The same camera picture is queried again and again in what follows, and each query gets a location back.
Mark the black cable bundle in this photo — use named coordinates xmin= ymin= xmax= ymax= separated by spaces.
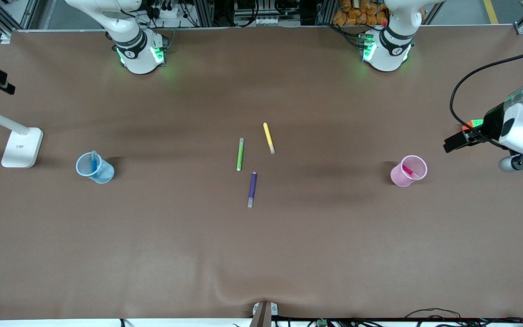
xmin=402 ymin=308 xmax=523 ymax=327

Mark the yellow marker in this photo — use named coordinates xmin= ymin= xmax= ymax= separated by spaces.
xmin=262 ymin=122 xmax=276 ymax=154

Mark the orange snack bag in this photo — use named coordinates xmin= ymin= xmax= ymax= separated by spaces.
xmin=332 ymin=0 xmax=390 ymax=26

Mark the grey table clamp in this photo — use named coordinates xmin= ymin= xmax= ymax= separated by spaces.
xmin=249 ymin=301 xmax=279 ymax=327

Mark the pink mesh cup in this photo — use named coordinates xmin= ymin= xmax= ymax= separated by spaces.
xmin=390 ymin=154 xmax=428 ymax=187

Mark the white power strip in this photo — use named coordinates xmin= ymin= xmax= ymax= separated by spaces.
xmin=149 ymin=2 xmax=186 ymax=20

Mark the white desk lamp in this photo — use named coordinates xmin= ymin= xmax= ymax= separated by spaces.
xmin=0 ymin=102 xmax=44 ymax=169

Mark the purple marker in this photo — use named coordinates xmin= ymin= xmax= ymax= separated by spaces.
xmin=247 ymin=172 xmax=258 ymax=208

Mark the light blue mesh cup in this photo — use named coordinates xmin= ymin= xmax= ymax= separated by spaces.
xmin=75 ymin=152 xmax=115 ymax=184

